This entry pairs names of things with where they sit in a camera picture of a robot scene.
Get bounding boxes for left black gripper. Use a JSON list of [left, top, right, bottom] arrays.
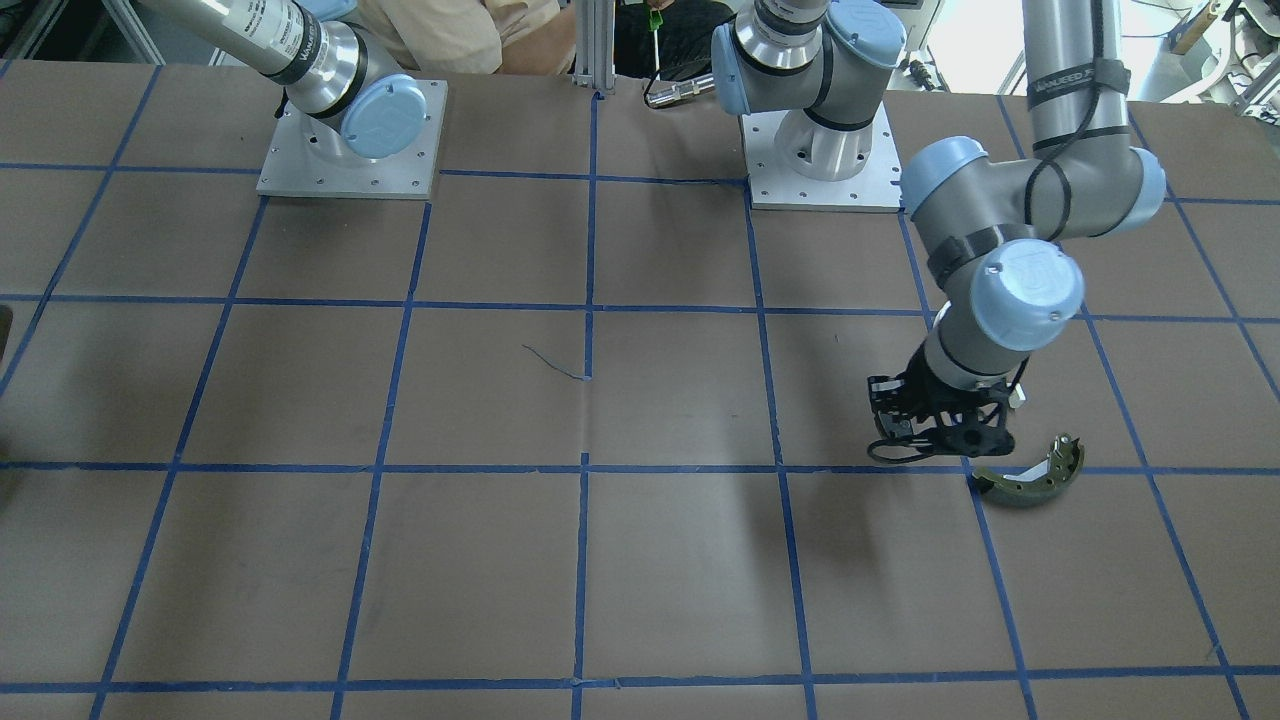
[[867, 355, 1011, 446]]

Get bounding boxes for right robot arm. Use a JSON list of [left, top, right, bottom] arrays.
[[147, 1, 428, 159]]

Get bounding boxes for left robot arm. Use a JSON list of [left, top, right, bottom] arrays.
[[710, 1, 1166, 462]]

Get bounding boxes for olive green brake shoe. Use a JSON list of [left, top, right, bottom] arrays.
[[972, 434, 1085, 509]]

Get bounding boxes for person in beige shirt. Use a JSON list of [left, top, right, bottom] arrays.
[[356, 1, 577, 76]]

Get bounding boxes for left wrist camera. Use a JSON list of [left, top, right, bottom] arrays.
[[913, 401, 1016, 457]]

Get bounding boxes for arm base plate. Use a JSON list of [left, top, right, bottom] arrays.
[[256, 79, 449, 201], [739, 105, 902, 213]]

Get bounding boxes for aluminium frame post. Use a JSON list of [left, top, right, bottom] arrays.
[[567, 0, 616, 96]]

